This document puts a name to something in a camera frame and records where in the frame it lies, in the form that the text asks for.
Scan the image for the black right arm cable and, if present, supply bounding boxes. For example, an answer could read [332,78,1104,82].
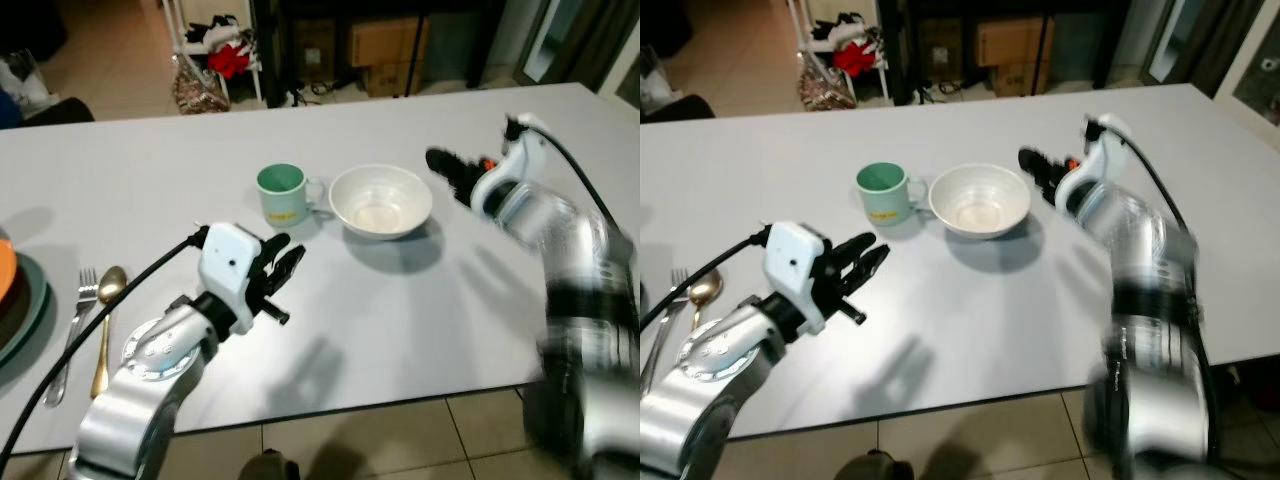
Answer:
[503,117,623,239]
[1084,117,1193,237]

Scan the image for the patterned brown bag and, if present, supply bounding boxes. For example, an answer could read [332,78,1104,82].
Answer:
[797,52,859,112]
[171,55,232,115]

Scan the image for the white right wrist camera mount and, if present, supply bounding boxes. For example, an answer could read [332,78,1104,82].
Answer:
[470,113,553,217]
[1055,113,1136,213]

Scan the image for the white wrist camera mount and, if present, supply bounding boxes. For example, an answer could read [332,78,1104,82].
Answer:
[763,221,833,313]
[470,113,553,217]
[197,223,267,312]
[1055,113,1136,213]

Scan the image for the silver fork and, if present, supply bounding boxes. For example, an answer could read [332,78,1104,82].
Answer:
[44,267,99,407]

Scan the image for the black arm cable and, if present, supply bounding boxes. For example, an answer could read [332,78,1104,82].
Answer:
[503,117,623,239]
[1084,117,1193,237]
[640,226,773,331]
[0,226,211,473]

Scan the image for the dark green plate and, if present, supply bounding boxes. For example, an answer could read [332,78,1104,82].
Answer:
[0,252,52,367]

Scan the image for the small brown cardboard box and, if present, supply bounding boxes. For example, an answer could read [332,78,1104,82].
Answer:
[992,62,1053,98]
[364,62,428,99]

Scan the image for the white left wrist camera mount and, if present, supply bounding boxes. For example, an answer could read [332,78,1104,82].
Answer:
[763,221,833,313]
[197,223,267,312]

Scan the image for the large brown cardboard box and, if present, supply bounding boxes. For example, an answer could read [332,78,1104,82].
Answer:
[349,16,432,69]
[976,16,1057,69]

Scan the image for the dark robot foot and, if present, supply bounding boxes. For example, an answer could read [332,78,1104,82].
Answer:
[240,450,301,480]
[836,450,913,480]

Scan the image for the black shelving unit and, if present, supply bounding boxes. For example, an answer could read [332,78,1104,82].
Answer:
[876,0,1141,105]
[250,0,513,107]

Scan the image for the gold spoon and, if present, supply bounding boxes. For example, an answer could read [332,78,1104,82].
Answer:
[686,268,725,333]
[90,265,129,400]

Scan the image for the white shelf rack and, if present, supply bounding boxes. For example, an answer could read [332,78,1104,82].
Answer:
[163,0,267,107]
[785,0,893,105]

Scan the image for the red cloth item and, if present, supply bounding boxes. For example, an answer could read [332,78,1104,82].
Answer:
[833,42,878,79]
[207,44,252,80]

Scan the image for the white plastic bag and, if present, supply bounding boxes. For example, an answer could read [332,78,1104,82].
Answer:
[640,46,683,111]
[0,48,57,113]

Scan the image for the white bowl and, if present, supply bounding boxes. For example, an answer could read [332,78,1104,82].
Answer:
[329,164,435,241]
[928,162,1033,240]

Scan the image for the black chair back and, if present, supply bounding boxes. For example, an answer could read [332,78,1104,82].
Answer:
[642,94,717,125]
[20,97,97,128]

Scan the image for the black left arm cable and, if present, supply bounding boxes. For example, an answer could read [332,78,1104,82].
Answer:
[0,226,211,473]
[640,226,773,331]

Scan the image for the green ceramic mug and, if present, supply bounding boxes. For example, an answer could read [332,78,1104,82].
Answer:
[856,161,930,227]
[256,163,327,229]

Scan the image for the dark cardboard box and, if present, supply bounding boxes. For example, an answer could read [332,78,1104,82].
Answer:
[292,18,338,87]
[920,18,965,85]

